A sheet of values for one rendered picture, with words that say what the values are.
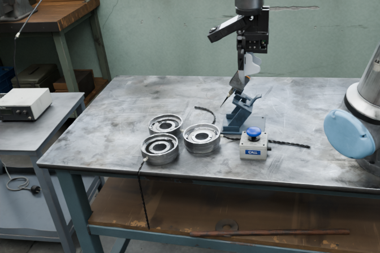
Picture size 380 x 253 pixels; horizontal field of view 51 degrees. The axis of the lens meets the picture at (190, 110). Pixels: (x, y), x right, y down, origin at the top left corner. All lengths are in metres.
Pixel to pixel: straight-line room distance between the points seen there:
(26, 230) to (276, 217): 1.10
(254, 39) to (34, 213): 1.36
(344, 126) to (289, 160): 0.26
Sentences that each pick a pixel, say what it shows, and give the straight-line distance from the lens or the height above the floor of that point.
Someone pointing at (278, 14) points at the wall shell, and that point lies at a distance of 2.62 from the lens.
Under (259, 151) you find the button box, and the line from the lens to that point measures 1.06.
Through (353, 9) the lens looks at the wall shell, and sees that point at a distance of 2.64.
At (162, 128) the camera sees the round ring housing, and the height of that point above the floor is 0.81.
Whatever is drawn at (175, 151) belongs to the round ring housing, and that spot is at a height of 0.83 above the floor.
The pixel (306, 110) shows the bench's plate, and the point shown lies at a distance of 1.30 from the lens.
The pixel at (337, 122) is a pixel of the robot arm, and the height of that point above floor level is 0.99.
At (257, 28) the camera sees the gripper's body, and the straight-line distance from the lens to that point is 1.07.
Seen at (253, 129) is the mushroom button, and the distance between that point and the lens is 1.06.
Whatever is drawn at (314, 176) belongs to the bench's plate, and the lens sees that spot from 1.03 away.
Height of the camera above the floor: 1.45
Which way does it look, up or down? 29 degrees down
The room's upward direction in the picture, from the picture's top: 6 degrees counter-clockwise
